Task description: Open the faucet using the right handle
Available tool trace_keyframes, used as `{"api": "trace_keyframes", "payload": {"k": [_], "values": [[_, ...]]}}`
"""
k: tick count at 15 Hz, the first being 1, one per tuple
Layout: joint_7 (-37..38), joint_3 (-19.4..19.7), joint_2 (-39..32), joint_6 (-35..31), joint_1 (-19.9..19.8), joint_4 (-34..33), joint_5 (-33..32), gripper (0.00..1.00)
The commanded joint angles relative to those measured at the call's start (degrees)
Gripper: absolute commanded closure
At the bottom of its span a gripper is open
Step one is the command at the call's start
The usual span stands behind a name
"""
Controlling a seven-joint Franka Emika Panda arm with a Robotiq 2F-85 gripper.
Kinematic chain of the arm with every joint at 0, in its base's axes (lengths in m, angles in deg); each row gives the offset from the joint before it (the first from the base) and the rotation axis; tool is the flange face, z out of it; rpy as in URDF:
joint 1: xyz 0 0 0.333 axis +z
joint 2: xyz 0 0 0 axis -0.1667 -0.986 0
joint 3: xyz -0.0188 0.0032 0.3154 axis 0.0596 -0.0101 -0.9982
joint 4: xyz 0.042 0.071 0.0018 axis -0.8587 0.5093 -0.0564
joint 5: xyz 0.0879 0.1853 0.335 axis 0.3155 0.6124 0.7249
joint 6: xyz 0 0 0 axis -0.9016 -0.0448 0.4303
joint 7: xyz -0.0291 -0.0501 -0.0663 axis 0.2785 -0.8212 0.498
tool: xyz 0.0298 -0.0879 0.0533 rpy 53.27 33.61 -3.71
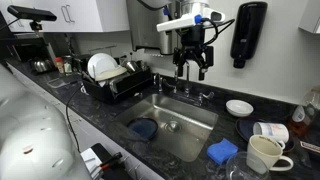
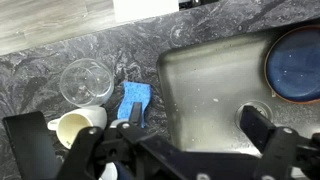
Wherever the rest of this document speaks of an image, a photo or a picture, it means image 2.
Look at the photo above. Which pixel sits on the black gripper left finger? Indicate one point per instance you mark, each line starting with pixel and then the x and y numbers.
pixel 32 146

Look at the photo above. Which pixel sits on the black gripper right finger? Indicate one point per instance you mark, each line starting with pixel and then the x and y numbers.
pixel 257 128

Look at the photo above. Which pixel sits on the sink drain strainer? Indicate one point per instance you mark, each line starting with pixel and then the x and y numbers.
pixel 255 111

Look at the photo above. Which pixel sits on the cream ceramic mug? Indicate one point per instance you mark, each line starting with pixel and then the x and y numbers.
pixel 68 125

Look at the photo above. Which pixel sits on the stainless steel sink basin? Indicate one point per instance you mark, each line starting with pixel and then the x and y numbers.
pixel 206 86

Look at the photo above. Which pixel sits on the dark blue plate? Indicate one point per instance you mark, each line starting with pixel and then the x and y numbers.
pixel 292 65

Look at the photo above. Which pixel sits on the clear glass cup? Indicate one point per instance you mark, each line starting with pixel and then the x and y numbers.
pixel 87 82

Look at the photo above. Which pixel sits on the blue sponge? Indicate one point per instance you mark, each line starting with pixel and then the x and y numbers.
pixel 134 92

